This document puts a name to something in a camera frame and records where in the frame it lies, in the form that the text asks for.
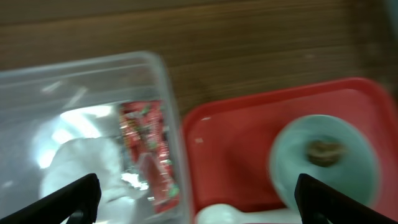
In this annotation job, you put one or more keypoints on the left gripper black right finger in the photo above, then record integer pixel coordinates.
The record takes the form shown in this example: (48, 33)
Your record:
(318, 203)

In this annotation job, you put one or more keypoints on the brown food scrap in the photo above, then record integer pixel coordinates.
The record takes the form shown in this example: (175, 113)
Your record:
(324, 153)

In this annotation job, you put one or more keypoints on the white plastic spoon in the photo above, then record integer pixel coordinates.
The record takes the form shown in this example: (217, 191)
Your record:
(226, 214)

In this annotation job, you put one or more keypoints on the white napkin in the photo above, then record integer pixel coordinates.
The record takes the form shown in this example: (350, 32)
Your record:
(121, 190)

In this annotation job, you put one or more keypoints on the green bowl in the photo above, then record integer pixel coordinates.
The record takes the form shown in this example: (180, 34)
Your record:
(357, 174)

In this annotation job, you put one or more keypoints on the red plastic tray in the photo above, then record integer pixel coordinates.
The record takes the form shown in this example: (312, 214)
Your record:
(228, 142)

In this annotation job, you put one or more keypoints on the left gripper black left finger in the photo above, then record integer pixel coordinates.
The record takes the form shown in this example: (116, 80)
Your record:
(76, 202)

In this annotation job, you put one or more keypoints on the red snack wrapper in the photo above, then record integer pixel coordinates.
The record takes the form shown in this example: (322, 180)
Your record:
(145, 136)

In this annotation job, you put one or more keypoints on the clear plastic bin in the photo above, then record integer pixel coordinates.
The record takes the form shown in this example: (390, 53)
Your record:
(45, 107)

